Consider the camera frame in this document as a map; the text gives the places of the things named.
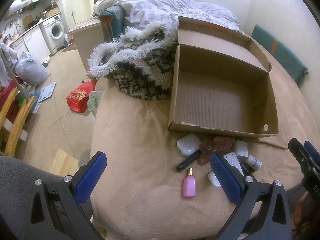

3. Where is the white pill bottle red label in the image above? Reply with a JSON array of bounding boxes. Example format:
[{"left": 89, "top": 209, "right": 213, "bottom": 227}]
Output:
[{"left": 208, "top": 171, "right": 221, "bottom": 187}]

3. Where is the white remote control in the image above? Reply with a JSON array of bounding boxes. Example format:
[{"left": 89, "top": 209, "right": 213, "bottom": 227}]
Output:
[{"left": 223, "top": 152, "right": 244, "bottom": 176}]

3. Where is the white pill bottle blue label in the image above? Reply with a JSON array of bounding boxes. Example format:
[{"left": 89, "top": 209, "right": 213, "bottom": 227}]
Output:
[{"left": 245, "top": 155, "right": 263, "bottom": 171}]

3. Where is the white power adapter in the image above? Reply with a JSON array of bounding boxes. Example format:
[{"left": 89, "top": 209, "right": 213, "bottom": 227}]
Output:
[{"left": 234, "top": 140, "right": 248, "bottom": 160}]

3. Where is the pink perfume bottle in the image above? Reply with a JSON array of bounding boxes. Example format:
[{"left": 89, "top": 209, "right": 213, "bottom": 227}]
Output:
[{"left": 182, "top": 168, "right": 196, "bottom": 198}]

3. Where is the brown hair claw clip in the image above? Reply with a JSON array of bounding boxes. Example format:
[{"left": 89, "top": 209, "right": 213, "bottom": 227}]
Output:
[{"left": 197, "top": 136, "right": 235, "bottom": 166}]

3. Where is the black mascara tube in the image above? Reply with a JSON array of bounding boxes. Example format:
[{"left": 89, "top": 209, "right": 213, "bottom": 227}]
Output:
[{"left": 176, "top": 150, "right": 202, "bottom": 172}]

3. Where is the white earbuds case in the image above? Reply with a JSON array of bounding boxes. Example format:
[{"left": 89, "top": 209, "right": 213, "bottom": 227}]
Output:
[{"left": 176, "top": 133, "right": 201, "bottom": 157}]

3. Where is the person's right hand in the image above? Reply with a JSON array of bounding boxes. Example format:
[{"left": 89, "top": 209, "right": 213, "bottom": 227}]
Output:
[{"left": 291, "top": 192, "right": 313, "bottom": 239}]

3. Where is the green white plastic bag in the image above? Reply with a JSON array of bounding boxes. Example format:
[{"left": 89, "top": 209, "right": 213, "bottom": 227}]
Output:
[{"left": 87, "top": 90, "right": 103, "bottom": 117}]

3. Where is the red shopping bag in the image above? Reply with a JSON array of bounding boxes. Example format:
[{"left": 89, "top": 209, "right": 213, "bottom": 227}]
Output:
[{"left": 66, "top": 81, "right": 95, "bottom": 113}]

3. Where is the teal cushion with orange stripe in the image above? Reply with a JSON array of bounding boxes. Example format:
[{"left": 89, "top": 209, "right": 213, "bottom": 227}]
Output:
[{"left": 252, "top": 24, "right": 309, "bottom": 86}]

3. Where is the wooden chair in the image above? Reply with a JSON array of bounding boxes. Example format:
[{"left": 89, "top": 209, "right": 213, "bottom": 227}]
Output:
[{"left": 0, "top": 87, "right": 36, "bottom": 158}]

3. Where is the open cardboard box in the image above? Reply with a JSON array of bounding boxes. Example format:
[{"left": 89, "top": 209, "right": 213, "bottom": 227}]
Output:
[{"left": 168, "top": 17, "right": 278, "bottom": 138}]

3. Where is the white bathroom scale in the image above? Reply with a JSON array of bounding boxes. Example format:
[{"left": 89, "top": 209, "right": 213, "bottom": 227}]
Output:
[{"left": 38, "top": 82, "right": 56, "bottom": 103}]

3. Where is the grey plastic bag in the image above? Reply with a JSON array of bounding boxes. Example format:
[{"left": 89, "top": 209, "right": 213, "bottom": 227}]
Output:
[{"left": 15, "top": 51, "right": 50, "bottom": 86}]

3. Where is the furry black white throw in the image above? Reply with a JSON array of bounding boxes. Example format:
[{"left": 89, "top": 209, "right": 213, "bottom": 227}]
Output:
[{"left": 87, "top": 18, "right": 177, "bottom": 101}]

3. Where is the beige cabinet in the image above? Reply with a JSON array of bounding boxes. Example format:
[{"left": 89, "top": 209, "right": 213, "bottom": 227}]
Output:
[{"left": 67, "top": 16, "right": 104, "bottom": 71}]

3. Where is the white kitchen cabinet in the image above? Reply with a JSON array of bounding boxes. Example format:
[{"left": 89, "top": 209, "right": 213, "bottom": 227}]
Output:
[{"left": 9, "top": 25, "right": 50, "bottom": 63}]

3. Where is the white washing machine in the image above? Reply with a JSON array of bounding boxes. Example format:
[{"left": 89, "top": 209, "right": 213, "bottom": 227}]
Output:
[{"left": 40, "top": 14, "right": 65, "bottom": 55}]

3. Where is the teal orange pillow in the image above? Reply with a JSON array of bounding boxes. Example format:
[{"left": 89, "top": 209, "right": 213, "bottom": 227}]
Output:
[{"left": 98, "top": 5, "right": 125, "bottom": 42}]

